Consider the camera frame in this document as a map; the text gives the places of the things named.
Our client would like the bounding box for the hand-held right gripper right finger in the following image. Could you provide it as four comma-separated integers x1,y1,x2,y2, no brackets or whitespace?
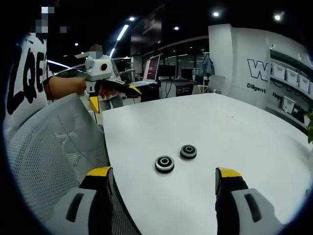
214,167,289,235

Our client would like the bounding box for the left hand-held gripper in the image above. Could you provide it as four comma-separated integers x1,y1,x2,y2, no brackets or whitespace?
84,55,143,115

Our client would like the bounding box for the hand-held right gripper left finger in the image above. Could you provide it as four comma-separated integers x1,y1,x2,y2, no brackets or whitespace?
45,166,115,235

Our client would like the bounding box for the black rubber ring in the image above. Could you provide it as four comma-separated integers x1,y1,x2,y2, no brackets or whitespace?
179,149,198,161
154,160,176,174

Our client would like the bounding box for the metal wheel with black hub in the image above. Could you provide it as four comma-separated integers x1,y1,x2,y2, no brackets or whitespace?
154,155,176,174
179,144,198,161

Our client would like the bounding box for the person's left forearm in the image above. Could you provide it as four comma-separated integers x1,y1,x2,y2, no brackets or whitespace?
45,75,87,101

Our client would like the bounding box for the open laptop with lit screen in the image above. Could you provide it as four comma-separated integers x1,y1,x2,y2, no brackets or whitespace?
132,54,161,86

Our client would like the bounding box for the dark office desk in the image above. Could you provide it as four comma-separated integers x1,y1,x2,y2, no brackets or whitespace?
140,77,210,101

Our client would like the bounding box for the black computer monitor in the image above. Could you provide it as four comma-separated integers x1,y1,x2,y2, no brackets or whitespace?
180,68,194,80
158,64,177,79

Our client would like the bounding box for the grey mesh office chair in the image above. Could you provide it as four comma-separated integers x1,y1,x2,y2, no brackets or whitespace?
6,94,144,235

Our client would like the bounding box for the large black hanging screen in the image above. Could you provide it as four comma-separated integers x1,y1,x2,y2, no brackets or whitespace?
130,4,164,56

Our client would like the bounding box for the person's body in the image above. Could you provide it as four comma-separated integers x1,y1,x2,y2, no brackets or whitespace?
2,32,55,134

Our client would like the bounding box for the white table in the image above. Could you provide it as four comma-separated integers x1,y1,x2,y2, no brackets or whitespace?
101,92,313,235

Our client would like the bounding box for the hanging blue coat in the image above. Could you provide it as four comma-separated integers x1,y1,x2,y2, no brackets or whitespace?
201,51,216,77

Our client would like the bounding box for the white office chair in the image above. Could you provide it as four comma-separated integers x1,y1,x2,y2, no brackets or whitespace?
197,74,226,95

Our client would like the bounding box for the green plant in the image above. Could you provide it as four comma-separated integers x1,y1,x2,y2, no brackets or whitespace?
306,110,313,144

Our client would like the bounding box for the wall shelf with white boxes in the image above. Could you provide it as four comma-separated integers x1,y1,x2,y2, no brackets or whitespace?
265,46,313,124

